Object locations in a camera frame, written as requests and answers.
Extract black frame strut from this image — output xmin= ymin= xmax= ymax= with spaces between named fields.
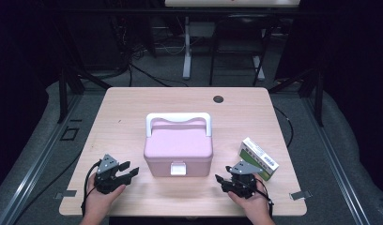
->
xmin=268 ymin=67 xmax=325 ymax=128
xmin=56 ymin=67 xmax=113 ymax=124

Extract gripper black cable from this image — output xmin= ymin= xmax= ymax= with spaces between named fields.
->
xmin=256 ymin=178 xmax=274 ymax=218
xmin=81 ymin=160 xmax=101 ymax=218

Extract person's left hand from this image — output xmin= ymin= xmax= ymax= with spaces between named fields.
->
xmin=84 ymin=173 xmax=127 ymax=220

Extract metal floor rail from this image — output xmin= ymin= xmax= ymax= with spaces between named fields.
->
xmin=301 ymin=97 xmax=372 ymax=225
xmin=0 ymin=93 xmax=84 ymax=225

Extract white desk top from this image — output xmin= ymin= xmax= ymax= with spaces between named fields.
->
xmin=164 ymin=0 xmax=301 ymax=8

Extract white box under desk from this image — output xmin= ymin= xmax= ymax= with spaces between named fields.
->
xmin=189 ymin=22 xmax=216 ymax=38

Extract grey tape strip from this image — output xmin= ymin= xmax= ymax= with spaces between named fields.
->
xmin=54 ymin=189 xmax=78 ymax=200
xmin=289 ymin=190 xmax=314 ymax=201

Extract black floor cable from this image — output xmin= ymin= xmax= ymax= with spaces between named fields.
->
xmin=128 ymin=62 xmax=189 ymax=88
xmin=273 ymin=106 xmax=295 ymax=148
xmin=12 ymin=149 xmax=84 ymax=225

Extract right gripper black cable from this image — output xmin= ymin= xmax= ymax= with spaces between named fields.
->
xmin=256 ymin=178 xmax=274 ymax=218

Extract white desk leg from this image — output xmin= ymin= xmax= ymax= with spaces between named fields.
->
xmin=182 ymin=16 xmax=192 ymax=81
xmin=253 ymin=55 xmax=266 ymax=82

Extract person's right hand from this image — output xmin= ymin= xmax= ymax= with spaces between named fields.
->
xmin=227 ymin=173 xmax=275 ymax=224

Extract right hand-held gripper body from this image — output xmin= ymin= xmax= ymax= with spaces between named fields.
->
xmin=222 ymin=159 xmax=264 ymax=200

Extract black chair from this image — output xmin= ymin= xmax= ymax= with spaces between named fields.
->
xmin=208 ymin=13 xmax=275 ymax=87

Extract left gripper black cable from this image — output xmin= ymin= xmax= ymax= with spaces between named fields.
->
xmin=81 ymin=160 xmax=101 ymax=218

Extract green white medicine box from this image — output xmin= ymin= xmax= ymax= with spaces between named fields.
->
xmin=238 ymin=136 xmax=280 ymax=182

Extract pink storage box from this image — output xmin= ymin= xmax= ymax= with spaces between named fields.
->
xmin=144 ymin=112 xmax=214 ymax=178

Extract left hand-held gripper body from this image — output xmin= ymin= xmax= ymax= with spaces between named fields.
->
xmin=94 ymin=153 xmax=120 ymax=195

